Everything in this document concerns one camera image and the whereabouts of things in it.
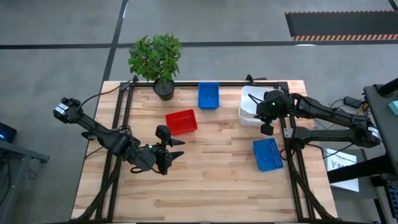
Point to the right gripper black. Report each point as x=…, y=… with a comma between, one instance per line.
x=275, y=105

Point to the dark grey side table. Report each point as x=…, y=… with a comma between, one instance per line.
x=381, y=109

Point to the green leafy plant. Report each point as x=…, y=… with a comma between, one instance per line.
x=155, y=57

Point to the black table clamp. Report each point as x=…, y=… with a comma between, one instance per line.
x=253, y=77

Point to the black device with blue light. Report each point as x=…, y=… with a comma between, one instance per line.
x=6, y=132

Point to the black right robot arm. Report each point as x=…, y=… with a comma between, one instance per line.
x=326, y=111

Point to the black plant pot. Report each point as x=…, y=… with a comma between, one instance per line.
x=164, y=91

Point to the black aluminium table frame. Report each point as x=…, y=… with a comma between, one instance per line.
x=217, y=84

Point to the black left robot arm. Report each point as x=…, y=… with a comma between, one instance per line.
x=93, y=126

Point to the white plastic bin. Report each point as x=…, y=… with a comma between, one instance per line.
x=247, y=112

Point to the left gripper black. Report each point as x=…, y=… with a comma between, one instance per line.
x=146, y=157

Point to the blue crate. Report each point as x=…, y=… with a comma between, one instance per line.
x=393, y=197

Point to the teal box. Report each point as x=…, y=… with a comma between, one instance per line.
x=394, y=108

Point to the black hazard-striped floor mat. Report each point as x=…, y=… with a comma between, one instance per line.
x=342, y=25

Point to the black support beam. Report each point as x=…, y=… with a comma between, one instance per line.
x=357, y=171

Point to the grey metal cart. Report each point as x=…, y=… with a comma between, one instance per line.
x=18, y=149

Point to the white paper sign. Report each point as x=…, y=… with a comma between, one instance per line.
x=342, y=177

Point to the black power adapter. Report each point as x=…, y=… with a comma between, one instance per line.
x=353, y=101

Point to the blue plastic slotted basket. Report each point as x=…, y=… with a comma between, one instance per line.
x=208, y=96
x=266, y=155

